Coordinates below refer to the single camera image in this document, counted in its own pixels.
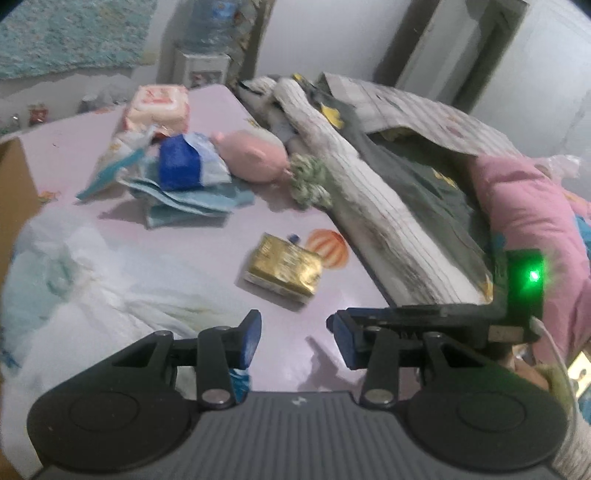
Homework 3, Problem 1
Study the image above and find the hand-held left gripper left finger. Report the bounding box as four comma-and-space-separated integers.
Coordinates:
98, 309, 263, 410

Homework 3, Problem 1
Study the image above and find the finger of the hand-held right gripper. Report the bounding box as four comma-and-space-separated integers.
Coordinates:
327, 305, 509, 350

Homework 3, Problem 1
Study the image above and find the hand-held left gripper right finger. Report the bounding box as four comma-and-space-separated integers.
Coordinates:
331, 318, 511, 410

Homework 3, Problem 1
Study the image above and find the gold foil packet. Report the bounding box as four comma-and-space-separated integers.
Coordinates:
244, 233, 324, 305

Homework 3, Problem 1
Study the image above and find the light blue towel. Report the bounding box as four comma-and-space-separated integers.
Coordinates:
117, 157, 256, 229

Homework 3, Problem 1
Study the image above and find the green white rope toy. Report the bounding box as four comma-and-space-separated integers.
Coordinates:
288, 154, 333, 212

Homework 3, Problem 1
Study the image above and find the pink plush toy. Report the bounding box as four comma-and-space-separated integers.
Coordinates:
211, 129, 291, 184

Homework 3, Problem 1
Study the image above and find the blue and white packet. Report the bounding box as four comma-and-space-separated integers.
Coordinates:
158, 132, 232, 191

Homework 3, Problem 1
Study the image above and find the clear packet with teal strip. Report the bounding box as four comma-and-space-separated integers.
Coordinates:
76, 127, 160, 200

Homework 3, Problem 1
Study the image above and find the cardboard box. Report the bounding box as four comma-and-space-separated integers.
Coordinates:
0, 136, 44, 241

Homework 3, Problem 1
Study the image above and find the pink blanket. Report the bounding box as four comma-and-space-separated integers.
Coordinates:
471, 154, 591, 370

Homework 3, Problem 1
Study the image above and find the rolled white striped blanket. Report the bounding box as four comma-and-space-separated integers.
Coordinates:
272, 78, 492, 305

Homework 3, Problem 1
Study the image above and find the clear plastic bag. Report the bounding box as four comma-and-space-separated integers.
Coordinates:
540, 154, 583, 180

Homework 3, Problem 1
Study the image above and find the dark grey blanket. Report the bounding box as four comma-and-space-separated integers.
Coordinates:
235, 74, 495, 296

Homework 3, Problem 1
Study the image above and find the white plastic bag blue print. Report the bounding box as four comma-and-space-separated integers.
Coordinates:
0, 203, 252, 467

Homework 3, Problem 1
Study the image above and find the grey checkered quilt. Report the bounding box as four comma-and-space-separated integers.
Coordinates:
321, 71, 522, 160

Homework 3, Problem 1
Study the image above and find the pink wet wipes pack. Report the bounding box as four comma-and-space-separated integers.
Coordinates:
124, 84, 191, 139

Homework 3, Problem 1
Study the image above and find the white water dispenser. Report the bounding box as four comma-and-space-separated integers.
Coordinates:
173, 46, 232, 88

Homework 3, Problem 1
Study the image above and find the patterned folded mat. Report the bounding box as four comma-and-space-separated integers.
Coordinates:
228, 0, 273, 88

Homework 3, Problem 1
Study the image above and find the large blue water bottle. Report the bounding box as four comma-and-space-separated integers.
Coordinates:
187, 0, 241, 51

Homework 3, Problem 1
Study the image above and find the white cable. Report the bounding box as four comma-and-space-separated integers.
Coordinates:
530, 316, 583, 444

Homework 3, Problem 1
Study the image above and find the white door frame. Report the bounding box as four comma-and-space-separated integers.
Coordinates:
374, 0, 529, 109

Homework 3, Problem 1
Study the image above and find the teal floral wall cloth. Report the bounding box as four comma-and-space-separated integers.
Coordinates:
0, 0, 158, 81

